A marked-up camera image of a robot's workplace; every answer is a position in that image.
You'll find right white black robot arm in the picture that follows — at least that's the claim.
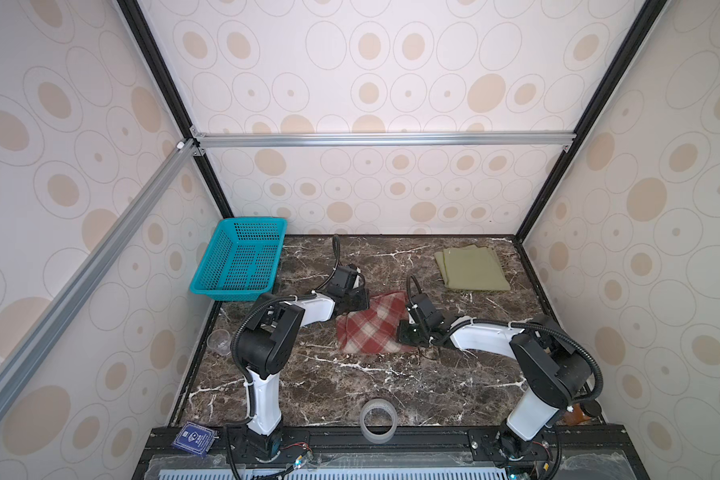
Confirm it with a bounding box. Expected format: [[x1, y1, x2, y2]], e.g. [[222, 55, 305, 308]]
[[397, 315, 604, 462]]

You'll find brown jar black lid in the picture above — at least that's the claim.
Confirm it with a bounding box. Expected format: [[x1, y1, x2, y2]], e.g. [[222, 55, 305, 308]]
[[563, 400, 602, 426]]

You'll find clear plastic cup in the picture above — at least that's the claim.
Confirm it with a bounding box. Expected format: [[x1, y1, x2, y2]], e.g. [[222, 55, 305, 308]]
[[206, 329, 232, 357]]

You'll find olive green skirt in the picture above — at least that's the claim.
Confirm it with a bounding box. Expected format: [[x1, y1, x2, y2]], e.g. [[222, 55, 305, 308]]
[[435, 245, 510, 291]]

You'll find left slanted aluminium rail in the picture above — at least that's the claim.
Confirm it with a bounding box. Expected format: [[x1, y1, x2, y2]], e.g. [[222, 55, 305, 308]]
[[0, 138, 198, 421]]

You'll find red plaid skirt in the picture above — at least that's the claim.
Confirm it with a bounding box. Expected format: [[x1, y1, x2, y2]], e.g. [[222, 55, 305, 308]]
[[336, 291, 414, 354]]

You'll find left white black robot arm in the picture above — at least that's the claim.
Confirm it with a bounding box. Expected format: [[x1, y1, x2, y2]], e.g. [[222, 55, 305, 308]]
[[231, 287, 370, 460]]

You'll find blue card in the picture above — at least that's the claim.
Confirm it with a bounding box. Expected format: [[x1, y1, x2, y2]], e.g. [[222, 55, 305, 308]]
[[172, 422, 217, 457]]

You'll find horizontal aluminium rail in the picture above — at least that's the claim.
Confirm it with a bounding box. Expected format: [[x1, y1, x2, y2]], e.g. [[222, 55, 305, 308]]
[[196, 131, 576, 149]]

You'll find clear tape roll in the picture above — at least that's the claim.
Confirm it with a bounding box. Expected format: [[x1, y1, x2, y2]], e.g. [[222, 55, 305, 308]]
[[359, 398, 399, 445]]

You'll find teal plastic basket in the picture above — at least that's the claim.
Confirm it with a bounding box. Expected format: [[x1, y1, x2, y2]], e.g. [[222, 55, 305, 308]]
[[190, 217, 287, 302]]

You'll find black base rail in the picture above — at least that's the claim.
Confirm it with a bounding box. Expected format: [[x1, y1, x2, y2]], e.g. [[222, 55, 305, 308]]
[[132, 425, 648, 479]]

